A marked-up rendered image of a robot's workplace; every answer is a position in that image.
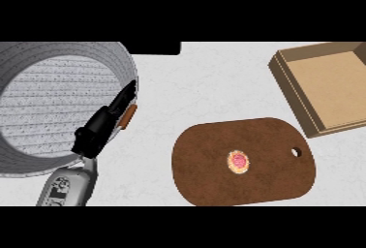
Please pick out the grey woven basket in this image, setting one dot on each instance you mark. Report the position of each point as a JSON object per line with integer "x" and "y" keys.
{"x": 43, "y": 106}

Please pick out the brown cardboard box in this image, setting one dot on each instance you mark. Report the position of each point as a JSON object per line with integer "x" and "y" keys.
{"x": 323, "y": 90}

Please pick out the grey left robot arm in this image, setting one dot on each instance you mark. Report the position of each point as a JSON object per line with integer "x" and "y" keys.
{"x": 66, "y": 187}

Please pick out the brown wooden cutting board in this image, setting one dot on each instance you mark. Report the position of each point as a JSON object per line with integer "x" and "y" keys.
{"x": 242, "y": 161}

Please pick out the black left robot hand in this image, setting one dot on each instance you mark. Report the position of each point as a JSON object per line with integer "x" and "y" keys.
{"x": 100, "y": 126}

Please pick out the pink and yellow fruit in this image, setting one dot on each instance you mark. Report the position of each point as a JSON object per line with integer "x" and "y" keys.
{"x": 237, "y": 161}

